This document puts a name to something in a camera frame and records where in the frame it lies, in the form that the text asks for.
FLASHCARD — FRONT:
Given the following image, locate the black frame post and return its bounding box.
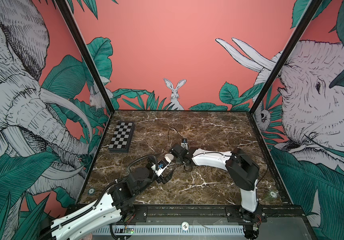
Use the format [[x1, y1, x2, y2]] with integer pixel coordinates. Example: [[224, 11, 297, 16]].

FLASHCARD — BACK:
[[249, 0, 323, 115], [55, 0, 115, 114]]

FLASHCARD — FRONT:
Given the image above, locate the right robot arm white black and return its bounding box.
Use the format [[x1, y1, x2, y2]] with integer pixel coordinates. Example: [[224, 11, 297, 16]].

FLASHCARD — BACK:
[[170, 144, 262, 223]]

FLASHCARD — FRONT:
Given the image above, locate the black white checkerboard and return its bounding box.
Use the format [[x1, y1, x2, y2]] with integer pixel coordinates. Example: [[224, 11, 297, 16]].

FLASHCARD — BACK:
[[108, 121, 135, 153]]

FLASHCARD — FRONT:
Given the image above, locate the black front rail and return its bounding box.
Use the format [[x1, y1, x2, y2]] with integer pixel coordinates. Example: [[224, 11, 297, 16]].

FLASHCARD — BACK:
[[121, 204, 305, 224]]

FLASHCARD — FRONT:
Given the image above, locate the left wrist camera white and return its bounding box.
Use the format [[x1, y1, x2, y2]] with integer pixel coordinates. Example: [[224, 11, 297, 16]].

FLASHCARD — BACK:
[[151, 158, 171, 177]]

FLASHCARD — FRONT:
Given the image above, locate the black frame post left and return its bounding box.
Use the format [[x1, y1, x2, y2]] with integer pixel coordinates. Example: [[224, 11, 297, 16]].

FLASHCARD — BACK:
[[55, 0, 115, 114]]

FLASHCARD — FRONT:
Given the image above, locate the white slotted cable duct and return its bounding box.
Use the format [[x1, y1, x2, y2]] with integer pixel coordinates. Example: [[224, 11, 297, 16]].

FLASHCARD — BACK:
[[93, 224, 245, 236]]

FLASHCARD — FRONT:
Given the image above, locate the black frame post right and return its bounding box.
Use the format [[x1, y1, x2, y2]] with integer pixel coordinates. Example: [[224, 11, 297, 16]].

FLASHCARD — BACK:
[[249, 0, 323, 115]]

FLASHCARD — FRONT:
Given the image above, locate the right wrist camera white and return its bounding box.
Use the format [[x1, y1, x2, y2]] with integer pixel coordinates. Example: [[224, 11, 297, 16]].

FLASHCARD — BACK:
[[181, 139, 189, 150]]

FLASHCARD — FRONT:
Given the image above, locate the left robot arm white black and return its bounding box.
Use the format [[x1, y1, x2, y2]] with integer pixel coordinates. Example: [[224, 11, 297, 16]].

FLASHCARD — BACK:
[[38, 159, 173, 240]]

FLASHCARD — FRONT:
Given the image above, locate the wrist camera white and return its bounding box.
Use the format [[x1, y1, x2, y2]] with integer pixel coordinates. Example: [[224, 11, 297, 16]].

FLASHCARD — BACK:
[[151, 158, 171, 177], [181, 139, 189, 150]]

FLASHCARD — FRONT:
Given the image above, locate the white earbud charging case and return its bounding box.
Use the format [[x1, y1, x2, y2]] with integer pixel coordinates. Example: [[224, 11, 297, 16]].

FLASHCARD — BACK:
[[165, 154, 174, 162]]

